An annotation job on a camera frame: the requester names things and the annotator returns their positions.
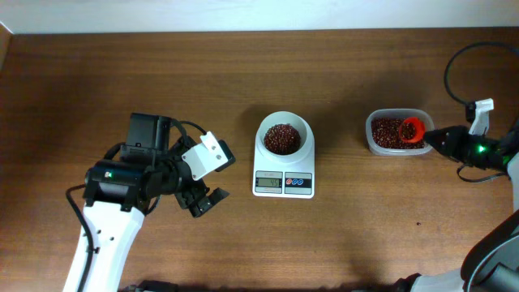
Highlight white digital kitchen scale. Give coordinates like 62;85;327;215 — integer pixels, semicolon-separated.
252;111;315;199

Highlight white round bowl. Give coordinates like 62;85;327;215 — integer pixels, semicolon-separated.
257;111;310;157

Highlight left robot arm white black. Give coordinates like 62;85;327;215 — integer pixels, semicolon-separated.
64;113;235;291

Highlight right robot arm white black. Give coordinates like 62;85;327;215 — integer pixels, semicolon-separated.
390;124;518;292

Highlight red beans in container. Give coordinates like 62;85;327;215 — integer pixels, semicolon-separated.
371;118;425;149

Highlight red beans in bowl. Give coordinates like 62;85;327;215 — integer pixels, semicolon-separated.
264;124;302;155

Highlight orange measuring scoop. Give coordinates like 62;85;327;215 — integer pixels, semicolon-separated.
398;117;426;144

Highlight clear plastic bean container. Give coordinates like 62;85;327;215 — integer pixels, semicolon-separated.
366;109;435;156

